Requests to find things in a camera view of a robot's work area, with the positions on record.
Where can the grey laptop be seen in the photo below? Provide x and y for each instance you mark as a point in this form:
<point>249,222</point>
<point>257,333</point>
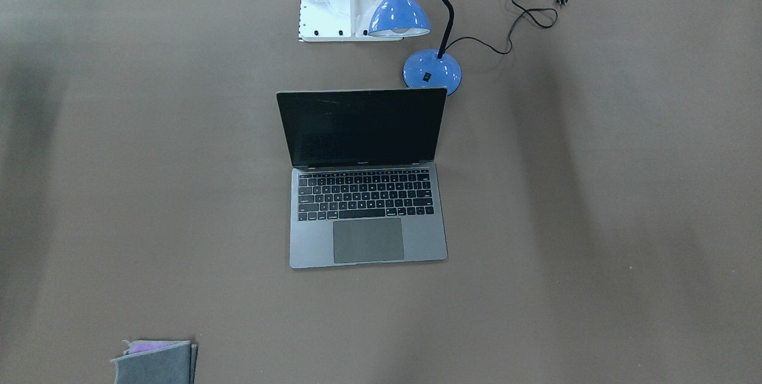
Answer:
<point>364,188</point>

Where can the grey folded felt cloth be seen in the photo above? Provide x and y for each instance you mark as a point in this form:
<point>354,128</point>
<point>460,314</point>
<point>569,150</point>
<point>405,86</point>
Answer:
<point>146,361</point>

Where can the blue desk lamp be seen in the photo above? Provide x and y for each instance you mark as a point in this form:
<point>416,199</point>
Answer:
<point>428,68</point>

